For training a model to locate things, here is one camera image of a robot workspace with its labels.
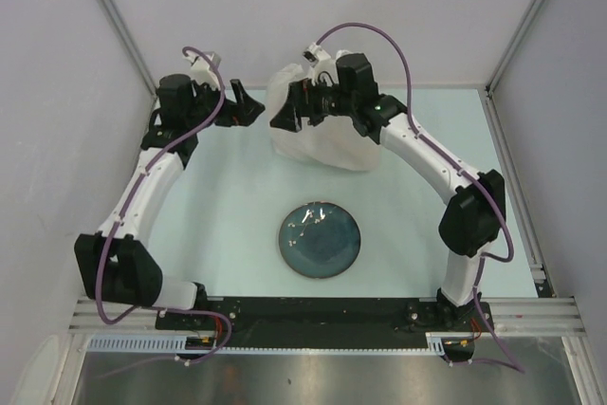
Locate blue ceramic plate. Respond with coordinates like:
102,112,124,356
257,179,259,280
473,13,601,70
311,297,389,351
277,201,361,279

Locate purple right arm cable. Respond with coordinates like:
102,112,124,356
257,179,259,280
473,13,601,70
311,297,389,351
313,21,525,373

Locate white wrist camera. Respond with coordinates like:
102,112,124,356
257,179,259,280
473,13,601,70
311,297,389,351
303,43,336,82
184,50,219,89

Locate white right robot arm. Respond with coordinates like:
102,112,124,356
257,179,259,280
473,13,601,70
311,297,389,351
265,51,506,330

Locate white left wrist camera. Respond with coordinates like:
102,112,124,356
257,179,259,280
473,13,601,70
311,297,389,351
184,50,219,89

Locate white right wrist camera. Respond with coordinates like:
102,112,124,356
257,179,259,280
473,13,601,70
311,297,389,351
303,43,336,82

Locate white plastic bag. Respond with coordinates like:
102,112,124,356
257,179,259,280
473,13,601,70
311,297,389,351
265,64,381,172

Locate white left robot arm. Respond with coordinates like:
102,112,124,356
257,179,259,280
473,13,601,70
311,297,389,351
74,74,265,329

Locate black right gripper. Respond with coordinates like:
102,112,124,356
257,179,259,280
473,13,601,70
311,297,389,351
271,72,357,133

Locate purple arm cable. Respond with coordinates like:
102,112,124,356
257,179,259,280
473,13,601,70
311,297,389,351
97,46,233,368
313,21,525,373

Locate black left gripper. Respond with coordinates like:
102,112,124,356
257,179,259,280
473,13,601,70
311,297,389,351
186,79,264,133

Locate white slotted cable duct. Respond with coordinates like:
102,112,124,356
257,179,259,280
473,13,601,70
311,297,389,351
87,335,445,356

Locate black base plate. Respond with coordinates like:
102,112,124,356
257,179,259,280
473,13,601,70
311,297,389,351
155,297,493,351

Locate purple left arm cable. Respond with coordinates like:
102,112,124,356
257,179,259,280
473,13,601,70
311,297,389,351
97,46,233,368

